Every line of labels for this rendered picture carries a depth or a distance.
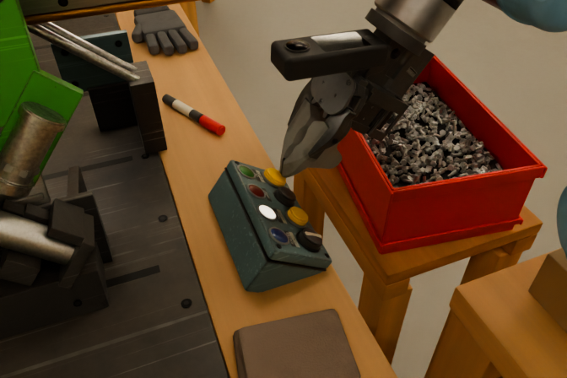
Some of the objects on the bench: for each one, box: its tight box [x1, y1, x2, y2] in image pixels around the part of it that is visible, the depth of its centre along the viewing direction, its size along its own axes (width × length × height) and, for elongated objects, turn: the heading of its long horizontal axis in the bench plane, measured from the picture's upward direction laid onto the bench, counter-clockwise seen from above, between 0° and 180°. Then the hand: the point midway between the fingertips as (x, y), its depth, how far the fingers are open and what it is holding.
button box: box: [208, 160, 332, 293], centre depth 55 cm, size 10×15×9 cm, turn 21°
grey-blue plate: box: [50, 30, 138, 132], centre depth 67 cm, size 10×2×14 cm, turn 111°
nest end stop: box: [58, 213, 95, 289], centre depth 48 cm, size 4×7×6 cm, turn 21°
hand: (283, 165), depth 58 cm, fingers closed
